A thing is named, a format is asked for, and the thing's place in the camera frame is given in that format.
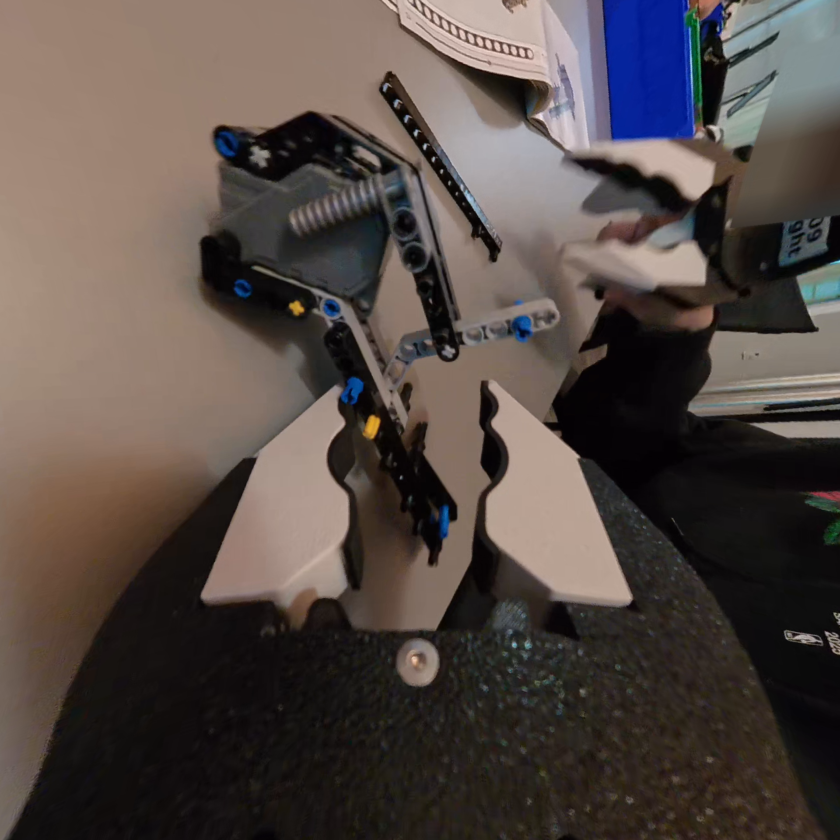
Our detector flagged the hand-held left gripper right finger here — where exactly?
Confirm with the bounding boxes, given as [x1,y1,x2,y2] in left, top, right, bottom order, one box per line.
[472,379,634,608]

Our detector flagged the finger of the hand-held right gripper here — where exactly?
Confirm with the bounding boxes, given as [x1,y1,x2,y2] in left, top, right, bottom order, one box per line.
[564,238,714,307]
[563,138,734,214]

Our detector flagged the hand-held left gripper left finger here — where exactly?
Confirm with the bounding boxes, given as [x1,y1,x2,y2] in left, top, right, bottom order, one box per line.
[200,384,366,627]

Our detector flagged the toy brick assembly with spring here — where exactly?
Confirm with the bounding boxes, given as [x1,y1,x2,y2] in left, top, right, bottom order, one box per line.
[199,110,563,567]

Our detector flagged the person's right forearm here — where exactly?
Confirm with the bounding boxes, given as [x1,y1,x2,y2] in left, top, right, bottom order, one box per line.
[554,318,718,490]

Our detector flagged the person's right hand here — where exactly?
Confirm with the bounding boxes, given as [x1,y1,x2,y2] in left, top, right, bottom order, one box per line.
[598,287,718,332]

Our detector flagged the blue plastic bin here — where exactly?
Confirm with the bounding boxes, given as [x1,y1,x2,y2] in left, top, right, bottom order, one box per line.
[602,0,697,140]

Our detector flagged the green panel edge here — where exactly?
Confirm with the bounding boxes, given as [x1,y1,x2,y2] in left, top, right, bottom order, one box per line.
[684,3,704,129]

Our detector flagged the person's black printed sweatshirt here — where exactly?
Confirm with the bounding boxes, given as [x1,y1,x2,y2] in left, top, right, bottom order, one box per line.
[617,420,840,840]

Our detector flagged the white instruction booklet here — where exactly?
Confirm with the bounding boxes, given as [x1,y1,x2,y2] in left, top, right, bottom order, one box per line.
[384,0,592,153]

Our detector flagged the long black toy brick beam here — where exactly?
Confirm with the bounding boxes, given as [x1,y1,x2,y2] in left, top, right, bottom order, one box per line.
[378,71,504,263]

